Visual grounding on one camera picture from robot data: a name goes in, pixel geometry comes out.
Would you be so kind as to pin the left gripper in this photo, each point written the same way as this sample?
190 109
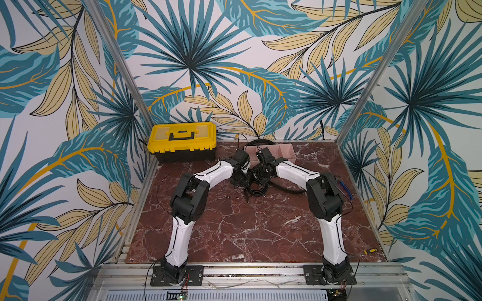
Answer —
249 175

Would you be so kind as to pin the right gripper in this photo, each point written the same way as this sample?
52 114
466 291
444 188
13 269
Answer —
260 177

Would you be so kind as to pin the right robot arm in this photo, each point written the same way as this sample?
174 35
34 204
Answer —
325 201

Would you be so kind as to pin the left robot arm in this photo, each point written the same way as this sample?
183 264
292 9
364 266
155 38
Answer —
189 202

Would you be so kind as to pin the pink divided storage tray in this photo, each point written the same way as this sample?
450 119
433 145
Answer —
277 150

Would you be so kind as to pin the yellow black toolbox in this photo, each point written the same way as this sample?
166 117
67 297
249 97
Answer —
179 143

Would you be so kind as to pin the yellow black screwdriver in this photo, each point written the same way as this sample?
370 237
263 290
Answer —
371 250

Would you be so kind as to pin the blue handled pliers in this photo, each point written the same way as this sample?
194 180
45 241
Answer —
347 192

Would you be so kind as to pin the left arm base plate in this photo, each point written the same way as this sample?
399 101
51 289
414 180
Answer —
192 276

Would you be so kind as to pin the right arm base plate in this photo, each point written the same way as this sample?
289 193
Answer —
329 275

